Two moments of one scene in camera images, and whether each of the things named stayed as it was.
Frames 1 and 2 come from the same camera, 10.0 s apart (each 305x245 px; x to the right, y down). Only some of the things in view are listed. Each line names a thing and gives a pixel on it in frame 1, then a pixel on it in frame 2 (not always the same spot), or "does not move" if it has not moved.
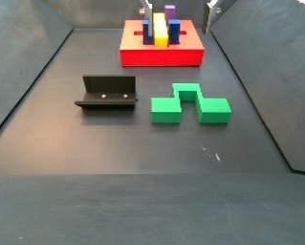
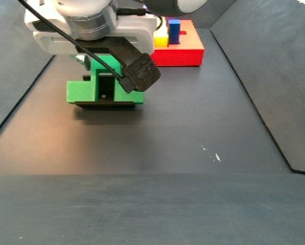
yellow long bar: (160, 30) does not move
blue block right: (173, 32) does not move
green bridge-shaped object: (213, 109) → (84, 91)
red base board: (138, 55) does not move
